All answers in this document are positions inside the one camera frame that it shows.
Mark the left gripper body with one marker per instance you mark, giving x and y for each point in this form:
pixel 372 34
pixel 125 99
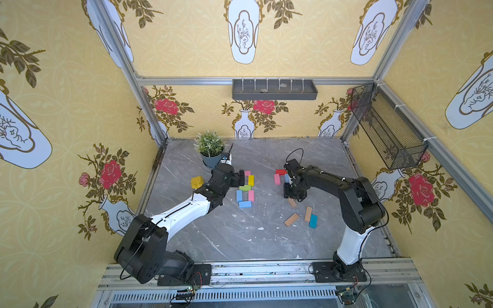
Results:
pixel 235 178

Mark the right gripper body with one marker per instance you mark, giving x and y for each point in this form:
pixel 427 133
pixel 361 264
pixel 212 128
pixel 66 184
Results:
pixel 293 188

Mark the green block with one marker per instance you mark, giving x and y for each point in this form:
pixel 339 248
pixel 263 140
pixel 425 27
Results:
pixel 245 188

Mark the yellow block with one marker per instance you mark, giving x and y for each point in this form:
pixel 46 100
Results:
pixel 251 180

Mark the wooden block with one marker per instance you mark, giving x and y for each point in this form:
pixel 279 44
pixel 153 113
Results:
pixel 291 220
pixel 292 202
pixel 308 214

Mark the teal block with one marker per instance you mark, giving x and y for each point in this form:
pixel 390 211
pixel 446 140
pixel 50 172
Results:
pixel 313 221

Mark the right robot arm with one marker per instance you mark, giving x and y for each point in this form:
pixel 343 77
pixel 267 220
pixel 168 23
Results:
pixel 361 211

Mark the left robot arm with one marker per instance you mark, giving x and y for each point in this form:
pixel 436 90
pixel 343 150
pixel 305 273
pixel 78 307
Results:
pixel 142 252

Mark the yellow toy shovel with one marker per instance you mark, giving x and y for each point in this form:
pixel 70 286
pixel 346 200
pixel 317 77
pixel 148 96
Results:
pixel 197 182

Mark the potted green plant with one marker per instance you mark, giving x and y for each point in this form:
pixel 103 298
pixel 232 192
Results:
pixel 210 145

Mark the right circuit board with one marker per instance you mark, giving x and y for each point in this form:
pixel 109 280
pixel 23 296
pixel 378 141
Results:
pixel 346 296

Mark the circuit board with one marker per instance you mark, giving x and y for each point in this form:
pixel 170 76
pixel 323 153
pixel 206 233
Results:
pixel 185 294
pixel 346 296

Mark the left circuit board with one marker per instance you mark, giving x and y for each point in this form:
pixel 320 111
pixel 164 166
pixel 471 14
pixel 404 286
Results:
pixel 185 294

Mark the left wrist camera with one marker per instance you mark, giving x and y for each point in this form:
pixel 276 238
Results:
pixel 226 158

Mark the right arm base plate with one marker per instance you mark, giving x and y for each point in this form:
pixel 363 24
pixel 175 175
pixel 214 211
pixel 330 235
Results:
pixel 338 271

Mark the grey wall shelf tray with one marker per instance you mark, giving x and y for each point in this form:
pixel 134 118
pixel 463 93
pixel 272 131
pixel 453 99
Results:
pixel 279 89

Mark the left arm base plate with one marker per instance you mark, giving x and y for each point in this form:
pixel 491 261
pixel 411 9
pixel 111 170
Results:
pixel 198 275

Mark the black wire mesh basket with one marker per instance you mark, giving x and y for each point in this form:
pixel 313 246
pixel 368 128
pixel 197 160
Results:
pixel 394 137

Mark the aluminium front rail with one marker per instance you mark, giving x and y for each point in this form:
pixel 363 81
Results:
pixel 391 281

